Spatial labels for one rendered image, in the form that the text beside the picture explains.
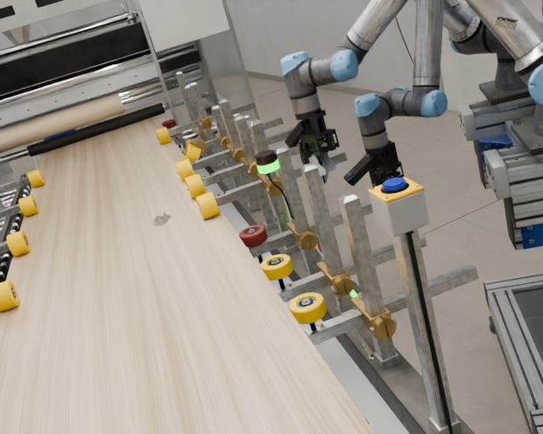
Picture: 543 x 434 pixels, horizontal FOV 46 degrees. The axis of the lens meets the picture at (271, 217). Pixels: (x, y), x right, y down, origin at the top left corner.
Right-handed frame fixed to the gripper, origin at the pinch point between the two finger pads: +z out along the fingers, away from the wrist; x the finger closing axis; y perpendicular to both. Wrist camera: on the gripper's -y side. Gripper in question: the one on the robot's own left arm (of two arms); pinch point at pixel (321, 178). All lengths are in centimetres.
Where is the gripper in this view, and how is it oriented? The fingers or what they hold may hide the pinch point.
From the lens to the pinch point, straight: 181.9
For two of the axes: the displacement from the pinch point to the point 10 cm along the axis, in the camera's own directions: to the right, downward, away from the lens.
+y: 5.7, 1.3, -8.1
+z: 2.8, 9.0, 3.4
